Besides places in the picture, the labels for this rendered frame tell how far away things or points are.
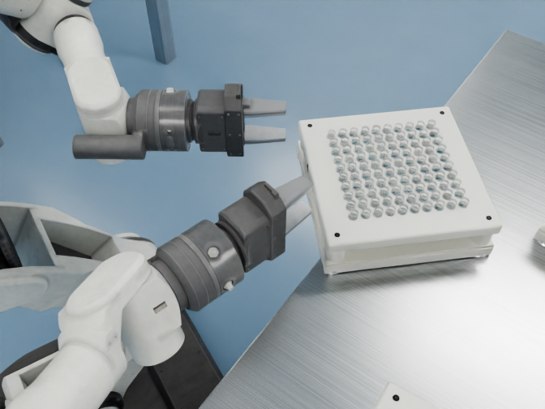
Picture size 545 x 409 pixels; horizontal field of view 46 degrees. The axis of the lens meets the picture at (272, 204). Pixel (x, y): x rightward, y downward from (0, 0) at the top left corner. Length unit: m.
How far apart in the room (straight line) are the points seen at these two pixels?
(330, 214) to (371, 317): 0.15
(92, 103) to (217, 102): 0.17
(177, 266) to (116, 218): 1.43
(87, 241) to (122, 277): 0.51
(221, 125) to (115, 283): 0.31
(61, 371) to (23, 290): 0.39
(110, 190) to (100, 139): 1.32
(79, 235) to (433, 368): 0.65
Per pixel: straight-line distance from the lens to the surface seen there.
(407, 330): 0.89
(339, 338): 0.87
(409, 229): 0.89
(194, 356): 1.63
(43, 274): 1.03
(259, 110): 0.90
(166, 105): 0.90
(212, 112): 0.89
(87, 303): 0.68
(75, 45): 1.05
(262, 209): 0.76
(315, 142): 0.98
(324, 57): 2.68
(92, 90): 0.92
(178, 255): 0.73
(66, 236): 1.17
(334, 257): 0.89
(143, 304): 0.72
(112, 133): 0.93
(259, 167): 2.23
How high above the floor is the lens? 1.65
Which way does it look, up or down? 51 degrees down
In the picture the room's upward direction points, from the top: straight up
